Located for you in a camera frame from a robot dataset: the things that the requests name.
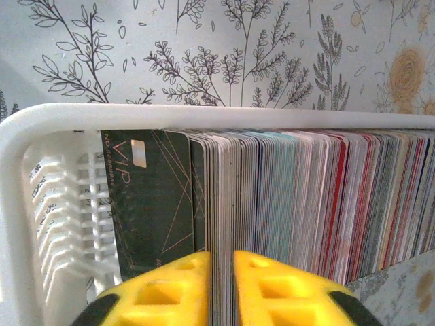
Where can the white plastic card basket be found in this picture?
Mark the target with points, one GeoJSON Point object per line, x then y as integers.
{"type": "Point", "coordinates": [204, 113]}

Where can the black VIP credit card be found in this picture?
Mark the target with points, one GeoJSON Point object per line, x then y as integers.
{"type": "Point", "coordinates": [153, 203]}
{"type": "Point", "coordinates": [198, 203]}

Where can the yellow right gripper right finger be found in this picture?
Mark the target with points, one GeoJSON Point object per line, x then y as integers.
{"type": "Point", "coordinates": [278, 299]}

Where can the stack of credit cards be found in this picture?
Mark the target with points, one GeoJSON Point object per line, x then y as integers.
{"type": "Point", "coordinates": [306, 203]}

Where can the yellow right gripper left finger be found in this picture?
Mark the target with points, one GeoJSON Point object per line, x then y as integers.
{"type": "Point", "coordinates": [163, 299]}

